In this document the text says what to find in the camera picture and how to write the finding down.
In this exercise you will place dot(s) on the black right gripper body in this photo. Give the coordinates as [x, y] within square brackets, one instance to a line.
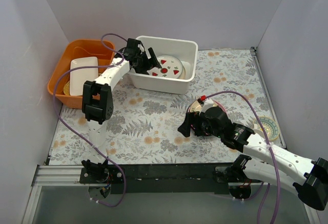
[194, 125]

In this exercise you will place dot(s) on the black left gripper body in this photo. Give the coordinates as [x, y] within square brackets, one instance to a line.
[146, 61]

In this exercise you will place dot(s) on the watermelon pattern plate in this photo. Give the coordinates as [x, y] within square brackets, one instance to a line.
[171, 67]

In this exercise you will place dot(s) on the cream small plate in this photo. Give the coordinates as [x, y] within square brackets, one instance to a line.
[195, 107]

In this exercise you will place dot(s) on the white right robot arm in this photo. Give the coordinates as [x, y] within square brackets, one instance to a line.
[305, 177]

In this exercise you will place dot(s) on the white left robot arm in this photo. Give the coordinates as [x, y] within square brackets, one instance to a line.
[97, 106]

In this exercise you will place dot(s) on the orange plastic bin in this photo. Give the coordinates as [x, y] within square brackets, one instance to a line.
[78, 49]

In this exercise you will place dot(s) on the white plastic bin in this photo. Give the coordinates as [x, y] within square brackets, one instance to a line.
[184, 50]

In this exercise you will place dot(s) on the yellow plate in orange bin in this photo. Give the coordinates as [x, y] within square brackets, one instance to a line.
[66, 89]

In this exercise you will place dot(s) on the pink plate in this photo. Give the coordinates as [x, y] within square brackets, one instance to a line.
[206, 134]

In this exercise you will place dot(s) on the floral table mat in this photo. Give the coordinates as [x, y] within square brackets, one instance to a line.
[143, 127]

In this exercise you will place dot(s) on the teal patterned plate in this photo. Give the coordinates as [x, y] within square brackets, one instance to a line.
[269, 125]

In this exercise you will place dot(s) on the white rectangular plate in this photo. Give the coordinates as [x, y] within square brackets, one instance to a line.
[78, 77]

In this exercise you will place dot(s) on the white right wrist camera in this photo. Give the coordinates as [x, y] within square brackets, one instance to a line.
[205, 102]

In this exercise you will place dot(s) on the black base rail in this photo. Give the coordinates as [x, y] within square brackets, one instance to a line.
[217, 178]

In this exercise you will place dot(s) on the aluminium frame rail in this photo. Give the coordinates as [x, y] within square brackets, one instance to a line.
[54, 176]

